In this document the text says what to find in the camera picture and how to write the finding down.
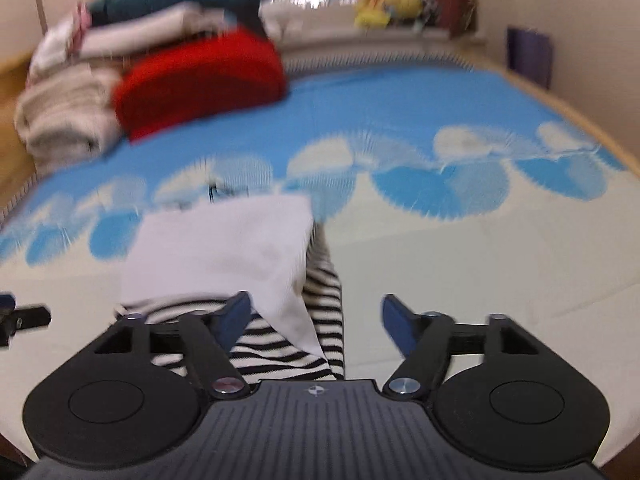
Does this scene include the folded cream white clothes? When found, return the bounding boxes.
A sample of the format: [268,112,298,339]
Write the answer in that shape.
[14,2,228,176]

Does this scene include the black white striped garment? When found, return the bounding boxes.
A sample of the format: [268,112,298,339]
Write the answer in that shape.
[119,194,345,385]

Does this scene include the purple box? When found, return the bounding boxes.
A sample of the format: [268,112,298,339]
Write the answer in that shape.
[506,26,553,90]

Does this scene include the blue white patterned bedspread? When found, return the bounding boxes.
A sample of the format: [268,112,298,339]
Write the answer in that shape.
[1,67,639,463]

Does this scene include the folded red sweater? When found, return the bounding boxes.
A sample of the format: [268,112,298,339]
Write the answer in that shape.
[112,27,288,142]

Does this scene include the yellow plush toy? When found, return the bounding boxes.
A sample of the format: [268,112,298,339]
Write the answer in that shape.
[354,0,424,28]

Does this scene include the folded dark teal garment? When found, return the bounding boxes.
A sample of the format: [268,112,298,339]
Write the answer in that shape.
[87,0,262,27]

